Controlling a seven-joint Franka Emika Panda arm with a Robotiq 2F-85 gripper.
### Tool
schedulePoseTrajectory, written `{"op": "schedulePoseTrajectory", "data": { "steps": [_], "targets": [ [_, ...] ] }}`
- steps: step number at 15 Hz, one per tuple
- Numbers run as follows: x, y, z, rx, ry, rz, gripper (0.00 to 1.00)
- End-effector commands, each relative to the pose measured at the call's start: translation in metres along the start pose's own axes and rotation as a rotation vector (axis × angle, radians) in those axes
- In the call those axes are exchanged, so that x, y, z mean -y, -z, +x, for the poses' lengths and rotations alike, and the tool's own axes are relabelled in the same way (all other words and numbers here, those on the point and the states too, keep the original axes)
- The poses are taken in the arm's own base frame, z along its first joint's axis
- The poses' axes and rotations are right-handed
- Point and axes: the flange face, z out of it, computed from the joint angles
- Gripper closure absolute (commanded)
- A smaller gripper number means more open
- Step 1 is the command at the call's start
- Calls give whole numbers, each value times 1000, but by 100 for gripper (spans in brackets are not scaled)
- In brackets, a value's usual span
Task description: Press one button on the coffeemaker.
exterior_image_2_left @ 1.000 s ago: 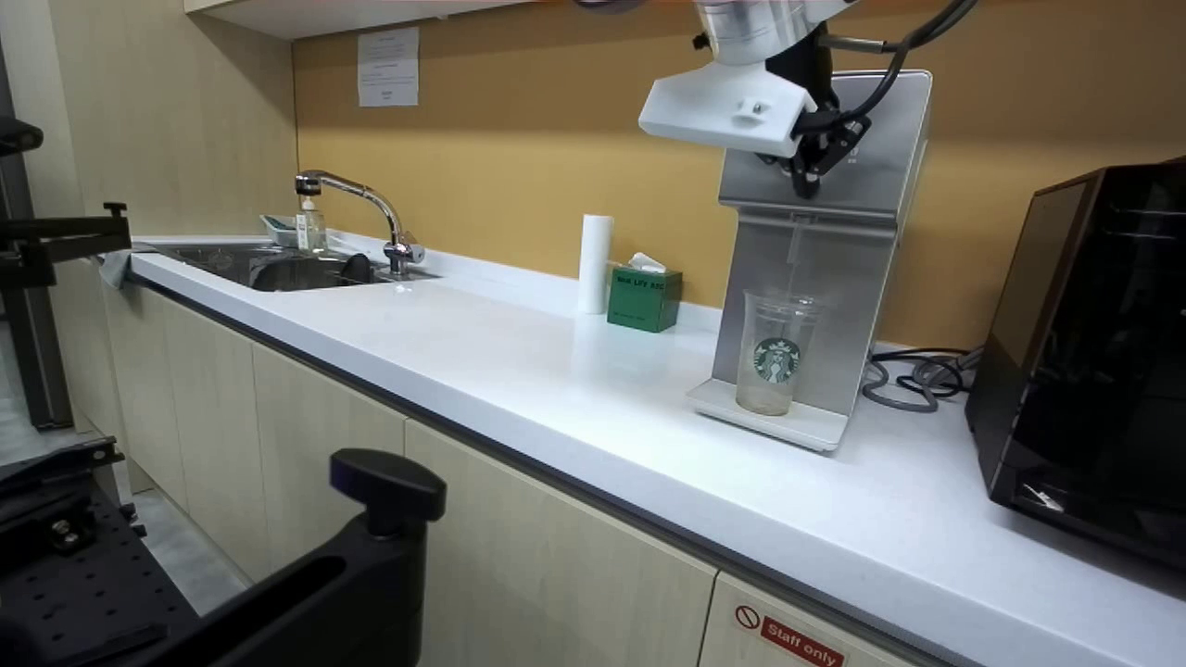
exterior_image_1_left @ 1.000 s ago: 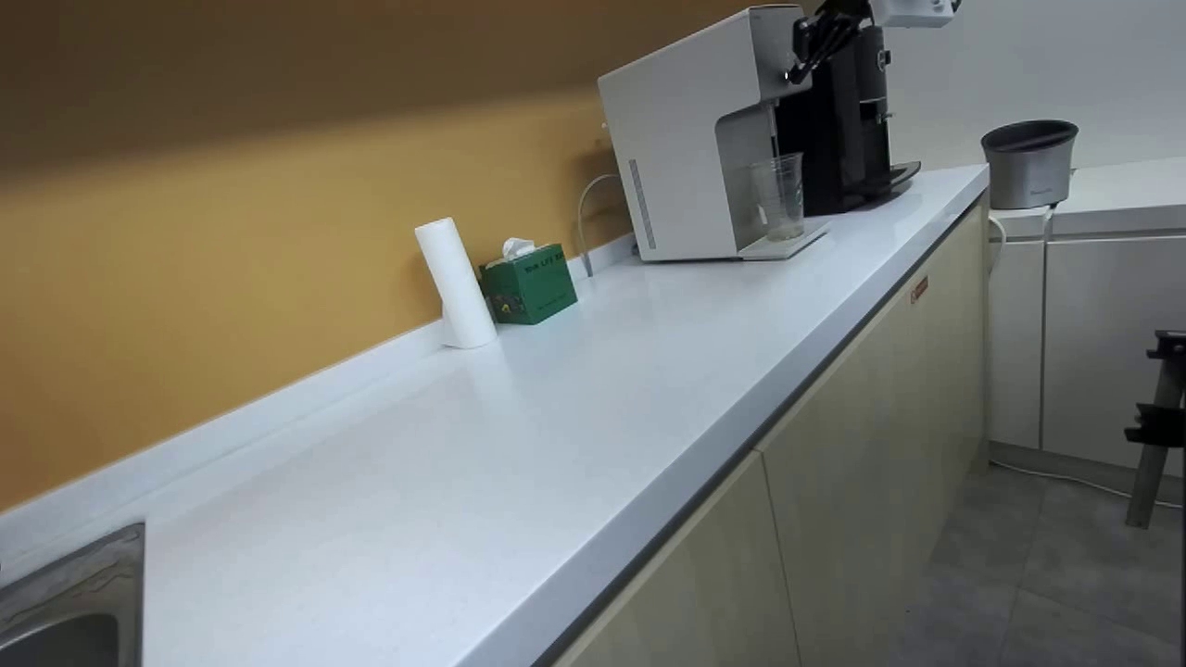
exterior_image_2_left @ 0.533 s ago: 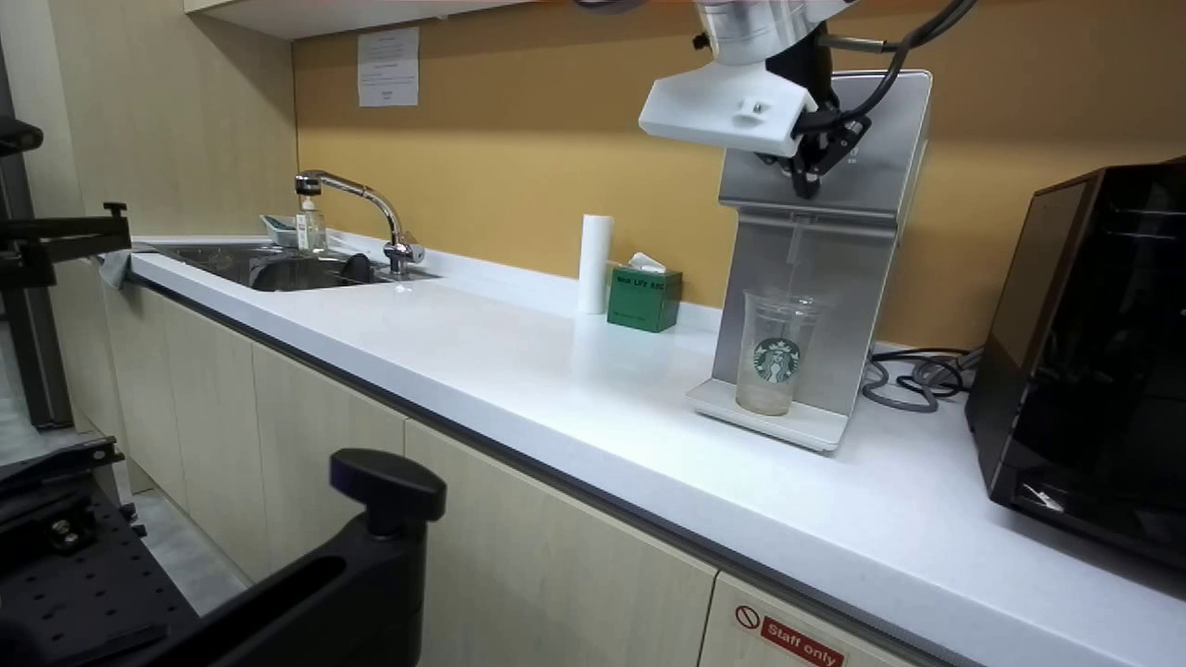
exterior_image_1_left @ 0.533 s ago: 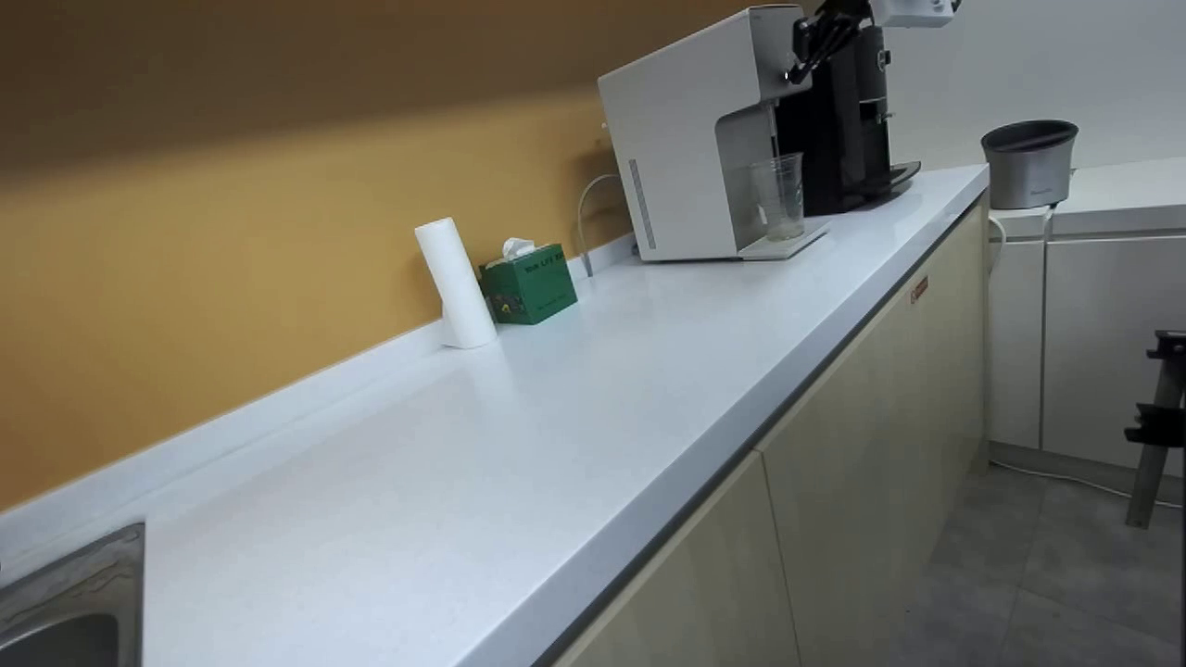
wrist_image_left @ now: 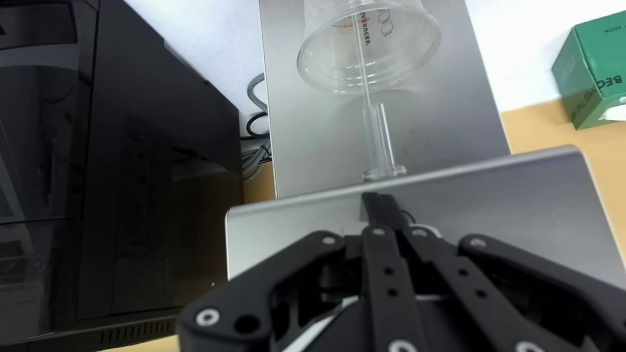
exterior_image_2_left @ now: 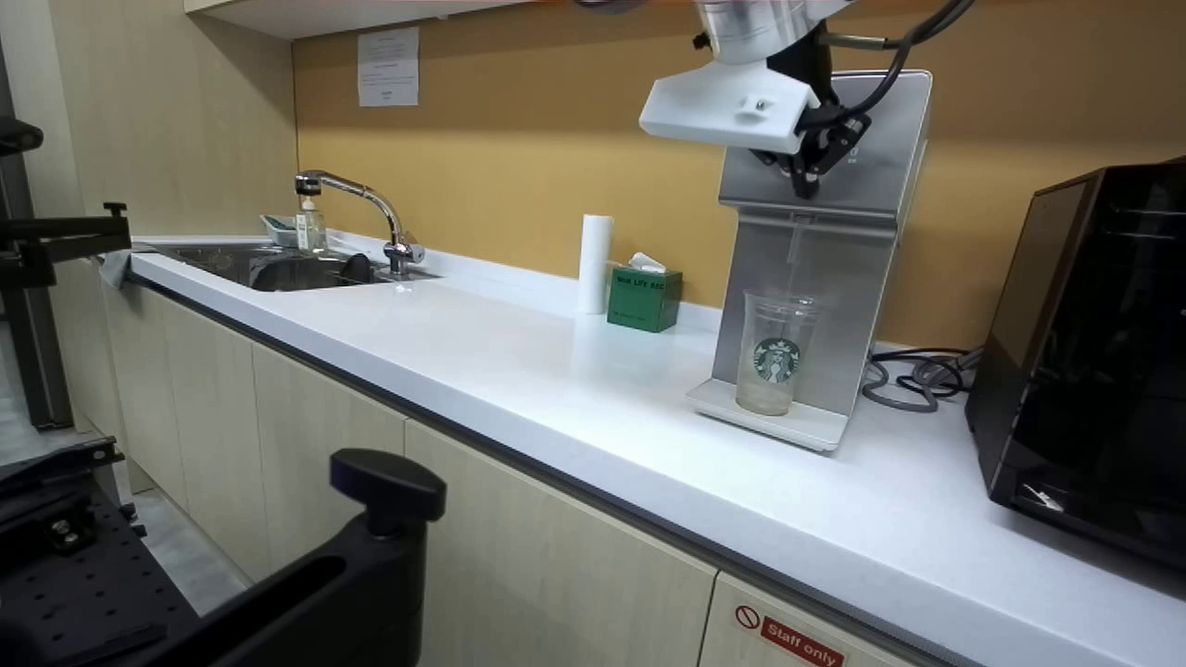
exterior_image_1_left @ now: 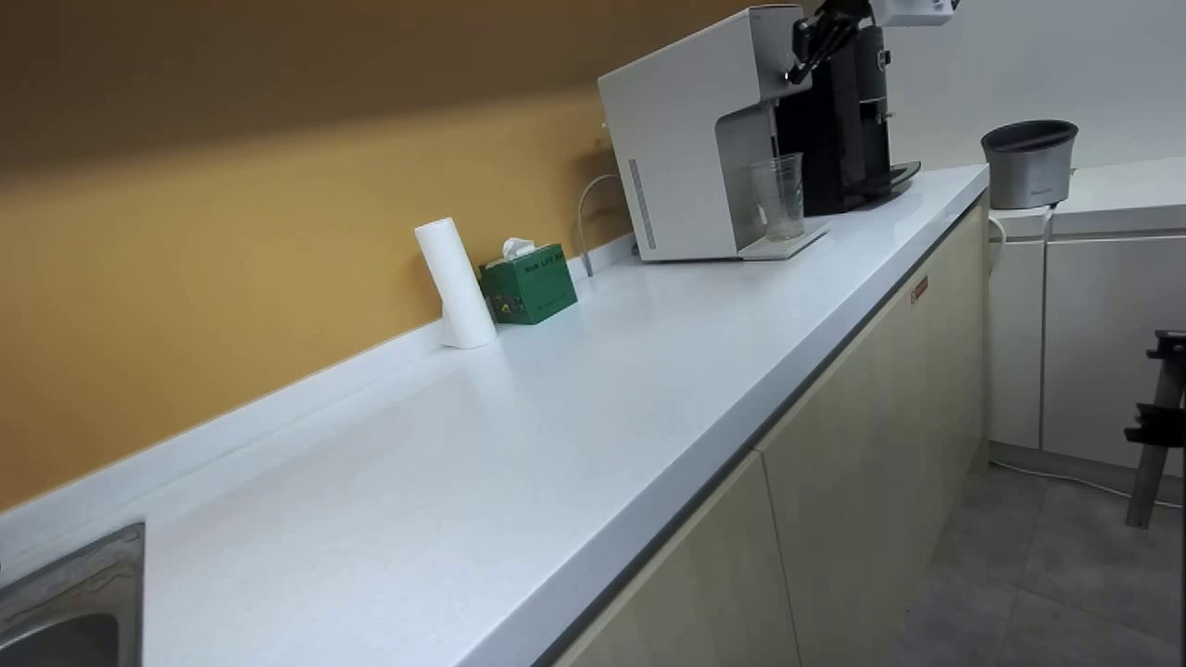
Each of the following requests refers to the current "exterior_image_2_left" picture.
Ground black coffee machine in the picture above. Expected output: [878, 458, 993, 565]
[965, 157, 1186, 573]

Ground silver white coffeemaker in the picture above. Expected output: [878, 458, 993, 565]
[683, 68, 937, 458]

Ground dark sink stopper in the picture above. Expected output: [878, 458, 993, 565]
[339, 248, 382, 286]

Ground small clear soap bottle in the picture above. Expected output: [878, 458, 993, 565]
[292, 195, 330, 255]

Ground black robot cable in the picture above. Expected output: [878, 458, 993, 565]
[818, 0, 979, 127]

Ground black robot cart base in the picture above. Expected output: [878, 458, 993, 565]
[0, 444, 450, 667]

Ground black power cable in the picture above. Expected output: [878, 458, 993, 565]
[860, 344, 983, 416]

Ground beige cabinet door with sticker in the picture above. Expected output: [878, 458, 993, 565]
[695, 570, 920, 667]

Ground green tissue box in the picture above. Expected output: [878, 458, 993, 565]
[605, 248, 687, 336]

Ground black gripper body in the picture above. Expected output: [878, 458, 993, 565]
[765, 14, 875, 178]

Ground stainless steel sink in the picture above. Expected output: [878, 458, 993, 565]
[132, 232, 438, 297]

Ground white paper wall notice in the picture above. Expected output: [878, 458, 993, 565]
[355, 26, 424, 110]

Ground red warning sticker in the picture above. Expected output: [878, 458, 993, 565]
[732, 602, 849, 667]

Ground clear Starbucks plastic cup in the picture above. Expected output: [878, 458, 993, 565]
[736, 286, 832, 419]

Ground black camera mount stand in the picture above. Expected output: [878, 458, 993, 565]
[0, 50, 133, 437]

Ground white paper roll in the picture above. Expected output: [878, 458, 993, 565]
[576, 210, 621, 318]

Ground chrome sink faucet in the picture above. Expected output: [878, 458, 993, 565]
[292, 166, 430, 273]

